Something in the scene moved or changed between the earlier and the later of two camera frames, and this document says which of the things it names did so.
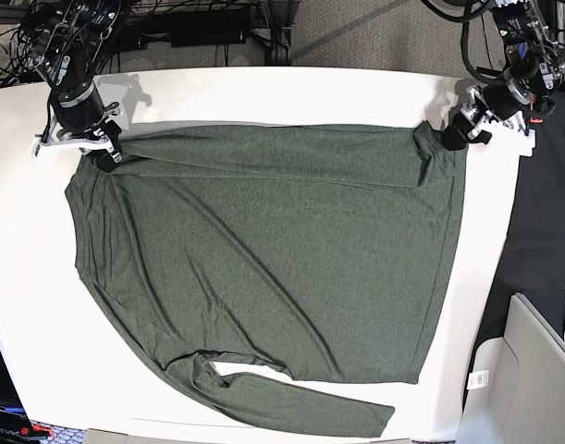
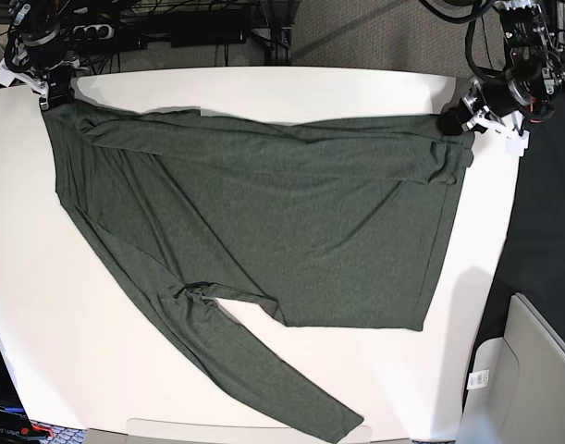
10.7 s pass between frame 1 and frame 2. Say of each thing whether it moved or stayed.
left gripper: moved
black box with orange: stayed
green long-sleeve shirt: moved
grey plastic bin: stayed
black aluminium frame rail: stayed
